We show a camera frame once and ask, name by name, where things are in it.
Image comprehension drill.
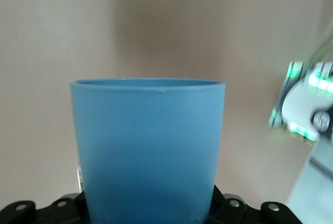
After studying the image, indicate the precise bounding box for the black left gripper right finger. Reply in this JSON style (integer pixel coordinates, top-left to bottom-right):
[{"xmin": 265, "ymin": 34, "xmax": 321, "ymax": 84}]
[{"xmin": 205, "ymin": 185, "xmax": 300, "ymax": 224}]

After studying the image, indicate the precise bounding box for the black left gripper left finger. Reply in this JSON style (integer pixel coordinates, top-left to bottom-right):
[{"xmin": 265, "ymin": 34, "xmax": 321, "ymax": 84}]
[{"xmin": 0, "ymin": 191, "xmax": 91, "ymax": 224}]

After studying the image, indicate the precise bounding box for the blue plastic cup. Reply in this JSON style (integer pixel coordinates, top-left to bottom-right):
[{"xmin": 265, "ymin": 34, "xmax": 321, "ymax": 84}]
[{"xmin": 69, "ymin": 78, "xmax": 226, "ymax": 224}]

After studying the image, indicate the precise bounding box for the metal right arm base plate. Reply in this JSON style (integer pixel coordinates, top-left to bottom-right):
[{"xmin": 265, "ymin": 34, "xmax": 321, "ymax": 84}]
[{"xmin": 267, "ymin": 61, "xmax": 333, "ymax": 143}]

